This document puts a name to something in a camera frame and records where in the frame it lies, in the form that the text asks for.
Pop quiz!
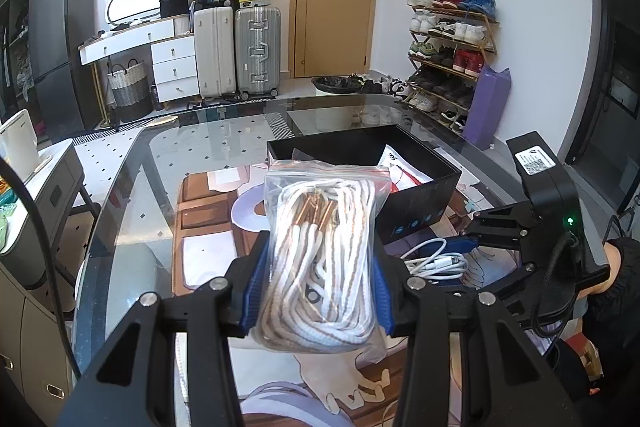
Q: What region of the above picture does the white drawer desk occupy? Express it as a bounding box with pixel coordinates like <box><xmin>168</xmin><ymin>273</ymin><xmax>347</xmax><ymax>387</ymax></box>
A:
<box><xmin>78</xmin><ymin>14</ymin><xmax>200</xmax><ymax>103</ymax></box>

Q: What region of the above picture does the oval desk mirror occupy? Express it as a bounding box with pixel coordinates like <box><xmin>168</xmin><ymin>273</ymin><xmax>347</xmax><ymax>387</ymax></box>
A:
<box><xmin>105</xmin><ymin>0</ymin><xmax>162</xmax><ymax>27</ymax></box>

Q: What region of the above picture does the black refrigerator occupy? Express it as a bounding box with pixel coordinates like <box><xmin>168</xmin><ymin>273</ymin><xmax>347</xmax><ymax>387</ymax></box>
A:
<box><xmin>28</xmin><ymin>0</ymin><xmax>102</xmax><ymax>143</ymax></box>

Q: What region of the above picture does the white suitcase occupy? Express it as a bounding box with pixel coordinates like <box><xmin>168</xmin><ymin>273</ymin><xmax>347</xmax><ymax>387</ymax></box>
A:
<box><xmin>193</xmin><ymin>6</ymin><xmax>236</xmax><ymax>98</ymax></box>

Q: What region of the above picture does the white charging cable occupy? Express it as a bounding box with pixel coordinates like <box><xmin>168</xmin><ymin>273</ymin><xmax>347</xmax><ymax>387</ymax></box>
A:
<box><xmin>399</xmin><ymin>236</ymin><xmax>471</xmax><ymax>283</ymax></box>

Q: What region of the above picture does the purple bag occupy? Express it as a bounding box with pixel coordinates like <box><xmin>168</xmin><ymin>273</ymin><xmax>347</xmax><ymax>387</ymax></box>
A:
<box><xmin>462</xmin><ymin>65</ymin><xmax>512</xmax><ymax>150</ymax></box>

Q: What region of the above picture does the woven laundry basket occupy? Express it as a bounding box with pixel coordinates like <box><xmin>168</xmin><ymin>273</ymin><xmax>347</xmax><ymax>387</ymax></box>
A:
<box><xmin>107</xmin><ymin>58</ymin><xmax>152</xmax><ymax>122</ymax></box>

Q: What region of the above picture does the bagged striped white rope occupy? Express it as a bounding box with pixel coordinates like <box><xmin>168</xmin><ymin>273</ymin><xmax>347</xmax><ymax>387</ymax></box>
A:
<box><xmin>252</xmin><ymin>159</ymin><xmax>394</xmax><ymax>365</ymax></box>

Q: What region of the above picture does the anime printed table mat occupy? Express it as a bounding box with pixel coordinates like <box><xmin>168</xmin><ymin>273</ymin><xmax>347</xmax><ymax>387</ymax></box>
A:
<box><xmin>171</xmin><ymin>163</ymin><xmax>501</xmax><ymax>427</ymax></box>

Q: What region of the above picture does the wooden shoe rack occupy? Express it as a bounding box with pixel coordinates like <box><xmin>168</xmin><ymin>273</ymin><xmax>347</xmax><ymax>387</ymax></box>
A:
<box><xmin>404</xmin><ymin>0</ymin><xmax>499</xmax><ymax>135</ymax></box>

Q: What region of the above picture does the person's right hand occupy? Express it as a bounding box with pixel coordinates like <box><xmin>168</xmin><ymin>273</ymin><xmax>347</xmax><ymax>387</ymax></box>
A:
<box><xmin>593</xmin><ymin>242</ymin><xmax>622</xmax><ymax>294</ymax></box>

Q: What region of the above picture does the black storage box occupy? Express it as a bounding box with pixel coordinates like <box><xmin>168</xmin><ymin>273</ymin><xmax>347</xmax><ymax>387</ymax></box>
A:
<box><xmin>268</xmin><ymin>124</ymin><xmax>461</xmax><ymax>244</ymax></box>

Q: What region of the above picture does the silver suitcase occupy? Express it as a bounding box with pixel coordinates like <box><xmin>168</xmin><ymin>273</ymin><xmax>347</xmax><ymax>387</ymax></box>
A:
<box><xmin>234</xmin><ymin>5</ymin><xmax>281</xmax><ymax>100</ymax></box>

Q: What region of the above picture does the green white medicine packet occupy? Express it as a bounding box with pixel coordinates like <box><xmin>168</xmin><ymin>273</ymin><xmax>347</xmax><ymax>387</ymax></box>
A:
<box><xmin>378</xmin><ymin>145</ymin><xmax>433</xmax><ymax>193</ymax></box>

